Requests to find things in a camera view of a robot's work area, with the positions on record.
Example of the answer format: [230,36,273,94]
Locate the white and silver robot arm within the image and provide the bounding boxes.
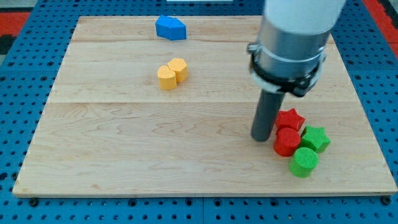
[248,0,346,96]

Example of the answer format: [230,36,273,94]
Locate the yellow semicircle block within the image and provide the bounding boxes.
[157,65,177,90]

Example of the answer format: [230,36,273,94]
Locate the yellow hexagon block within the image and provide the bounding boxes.
[167,58,188,83]

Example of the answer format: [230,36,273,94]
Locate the light wooden board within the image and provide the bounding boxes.
[13,16,397,198]

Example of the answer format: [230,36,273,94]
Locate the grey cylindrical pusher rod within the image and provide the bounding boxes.
[251,90,285,142]

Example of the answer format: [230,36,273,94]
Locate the blue pentagon block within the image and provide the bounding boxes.
[167,18,187,40]

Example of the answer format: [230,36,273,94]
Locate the red star block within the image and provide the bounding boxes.
[275,108,305,132]

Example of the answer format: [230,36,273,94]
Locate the red cylinder block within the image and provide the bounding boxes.
[273,128,301,157]

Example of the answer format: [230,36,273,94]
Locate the blue cube block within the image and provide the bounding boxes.
[155,15,174,39]

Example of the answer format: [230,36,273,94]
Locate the green cylinder block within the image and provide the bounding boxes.
[289,147,319,178]

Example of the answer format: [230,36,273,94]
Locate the green star block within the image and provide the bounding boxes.
[299,125,331,154]

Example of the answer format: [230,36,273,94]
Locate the black clamp ring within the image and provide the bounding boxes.
[247,42,327,98]

